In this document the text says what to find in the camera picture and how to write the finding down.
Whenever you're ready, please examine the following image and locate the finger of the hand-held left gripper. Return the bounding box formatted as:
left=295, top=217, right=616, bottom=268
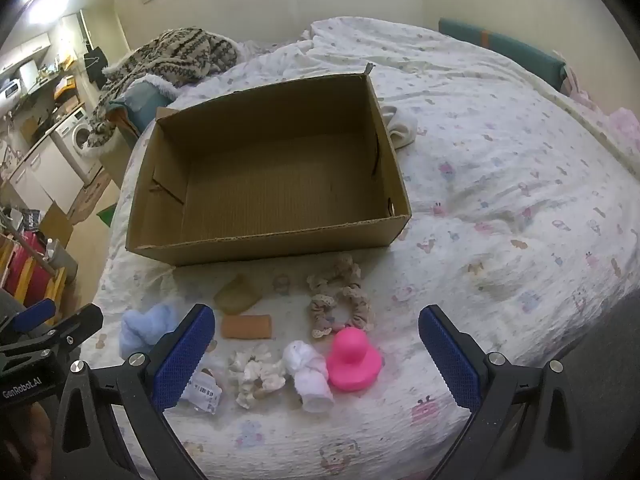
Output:
left=10, top=303, right=104, bottom=361
left=0, top=298, right=57, bottom=334

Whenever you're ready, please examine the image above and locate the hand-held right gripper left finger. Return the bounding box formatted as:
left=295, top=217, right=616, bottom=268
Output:
left=50, top=303, right=217, bottom=480

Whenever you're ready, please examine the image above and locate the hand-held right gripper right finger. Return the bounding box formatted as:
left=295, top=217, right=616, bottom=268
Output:
left=419, top=304, right=587, bottom=480

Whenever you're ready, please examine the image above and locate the light blue fluffy plush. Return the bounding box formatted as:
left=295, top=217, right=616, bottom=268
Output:
left=119, top=304, right=181, bottom=358

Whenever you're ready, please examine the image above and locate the orange-brown small cloth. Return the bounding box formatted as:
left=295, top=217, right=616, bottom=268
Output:
left=221, top=314, right=274, bottom=340

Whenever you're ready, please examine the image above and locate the cream satin scrunchie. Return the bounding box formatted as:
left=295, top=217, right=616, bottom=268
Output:
left=229, top=346, right=287, bottom=408

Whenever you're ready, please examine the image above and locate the olive green small cloth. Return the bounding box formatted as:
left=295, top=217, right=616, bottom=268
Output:
left=214, top=274, right=262, bottom=313

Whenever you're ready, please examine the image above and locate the pink rubber duck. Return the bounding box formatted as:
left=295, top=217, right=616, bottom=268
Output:
left=326, top=327, right=383, bottom=392

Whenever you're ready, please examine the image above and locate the beige lace scrunchie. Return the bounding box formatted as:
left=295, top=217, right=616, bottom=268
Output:
left=307, top=290, right=374, bottom=339
left=306, top=255, right=362, bottom=293

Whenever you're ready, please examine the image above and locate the white sock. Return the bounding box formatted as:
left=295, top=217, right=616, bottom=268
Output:
left=283, top=340, right=335, bottom=413
left=381, top=105, right=419, bottom=150

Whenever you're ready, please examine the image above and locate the brown cardboard box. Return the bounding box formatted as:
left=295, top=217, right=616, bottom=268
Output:
left=125, top=72, right=412, bottom=267

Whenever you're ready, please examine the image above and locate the red and yellow rack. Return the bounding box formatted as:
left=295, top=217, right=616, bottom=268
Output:
left=0, top=232, right=68, bottom=311

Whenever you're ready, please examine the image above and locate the open floor cardboard box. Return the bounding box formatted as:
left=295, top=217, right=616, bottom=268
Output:
left=39, top=201, right=76, bottom=248

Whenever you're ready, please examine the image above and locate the white kitchen cabinet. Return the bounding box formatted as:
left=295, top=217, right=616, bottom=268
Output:
left=7, top=135, right=86, bottom=206

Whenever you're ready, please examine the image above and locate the person's grey clothing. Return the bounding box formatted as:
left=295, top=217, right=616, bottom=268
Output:
left=595, top=285, right=640, bottom=461

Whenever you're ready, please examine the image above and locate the white printed bed sheet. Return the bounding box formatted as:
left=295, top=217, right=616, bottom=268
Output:
left=80, top=17, right=640, bottom=480

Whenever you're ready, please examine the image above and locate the white washing machine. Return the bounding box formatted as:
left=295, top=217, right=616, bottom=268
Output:
left=50, top=110, right=103, bottom=183

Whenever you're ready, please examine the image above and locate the white folded sock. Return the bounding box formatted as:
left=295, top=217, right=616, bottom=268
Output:
left=381, top=105, right=419, bottom=150

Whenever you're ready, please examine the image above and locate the teal cushion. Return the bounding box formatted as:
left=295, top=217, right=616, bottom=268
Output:
left=107, top=82, right=176, bottom=131

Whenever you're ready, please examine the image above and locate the black hanging garment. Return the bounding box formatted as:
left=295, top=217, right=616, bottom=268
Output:
left=83, top=47, right=108, bottom=83

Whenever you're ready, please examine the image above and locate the pink cloth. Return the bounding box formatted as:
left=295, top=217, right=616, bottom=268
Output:
left=562, top=67, right=640, bottom=181

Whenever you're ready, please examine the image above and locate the patterned knit blanket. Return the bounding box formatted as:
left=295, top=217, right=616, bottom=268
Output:
left=82, top=27, right=238, bottom=161

